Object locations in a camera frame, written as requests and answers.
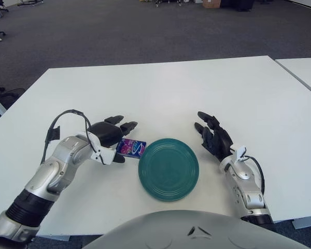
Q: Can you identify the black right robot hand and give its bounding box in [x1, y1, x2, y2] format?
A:
[194, 111, 234, 163]

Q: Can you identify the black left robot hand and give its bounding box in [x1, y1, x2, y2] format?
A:
[89, 115, 139, 164]

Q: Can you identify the blue purple gum pack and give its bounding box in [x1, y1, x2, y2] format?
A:
[116, 138, 147, 159]

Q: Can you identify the round green plate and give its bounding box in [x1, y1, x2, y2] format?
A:
[138, 138, 200, 203]

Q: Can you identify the grey robot torso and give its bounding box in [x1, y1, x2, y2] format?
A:
[87, 210, 311, 249]

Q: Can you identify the white table foot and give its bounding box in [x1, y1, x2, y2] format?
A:
[292, 216, 311, 230]

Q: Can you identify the black cabinet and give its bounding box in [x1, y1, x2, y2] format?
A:
[220, 0, 255, 11]

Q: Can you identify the wheeled metal cart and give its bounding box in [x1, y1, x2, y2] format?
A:
[155, 0, 197, 5]

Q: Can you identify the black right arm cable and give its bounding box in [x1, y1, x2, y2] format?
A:
[243, 155, 266, 195]

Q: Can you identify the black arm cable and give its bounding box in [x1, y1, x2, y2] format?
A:
[243, 155, 266, 195]
[41, 109, 105, 164]

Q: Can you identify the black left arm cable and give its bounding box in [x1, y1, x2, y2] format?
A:
[41, 109, 105, 164]

